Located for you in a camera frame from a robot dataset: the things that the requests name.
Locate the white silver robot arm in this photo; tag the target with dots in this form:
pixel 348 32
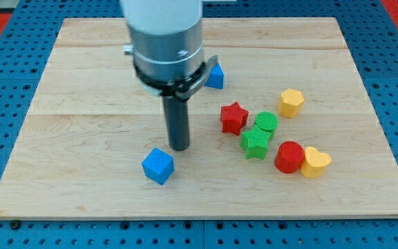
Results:
pixel 166 44

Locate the blue cube block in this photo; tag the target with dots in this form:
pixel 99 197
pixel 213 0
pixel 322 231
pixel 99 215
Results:
pixel 158 166

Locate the red star block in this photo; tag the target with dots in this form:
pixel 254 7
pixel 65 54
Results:
pixel 233 118

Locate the yellow heart block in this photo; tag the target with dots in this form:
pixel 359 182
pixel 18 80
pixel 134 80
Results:
pixel 315 162

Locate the light wooden board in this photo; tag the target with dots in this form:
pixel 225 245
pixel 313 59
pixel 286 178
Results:
pixel 90 125

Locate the red cylinder block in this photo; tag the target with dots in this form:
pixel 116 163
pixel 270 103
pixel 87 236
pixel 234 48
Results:
pixel 289 157

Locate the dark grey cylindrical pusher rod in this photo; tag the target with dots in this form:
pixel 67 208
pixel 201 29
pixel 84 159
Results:
pixel 176 117

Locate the green star block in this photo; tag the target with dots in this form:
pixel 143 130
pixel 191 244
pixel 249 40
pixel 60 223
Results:
pixel 255 142

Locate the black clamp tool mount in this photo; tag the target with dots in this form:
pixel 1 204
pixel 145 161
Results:
pixel 181 89

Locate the green cylinder block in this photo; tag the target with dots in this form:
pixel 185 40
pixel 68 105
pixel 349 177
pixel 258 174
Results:
pixel 267 121

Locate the blue triangle block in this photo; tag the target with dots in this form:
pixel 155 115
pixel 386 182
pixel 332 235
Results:
pixel 216 78

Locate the yellow hexagon block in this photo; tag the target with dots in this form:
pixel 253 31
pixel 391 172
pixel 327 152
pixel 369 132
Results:
pixel 290 103

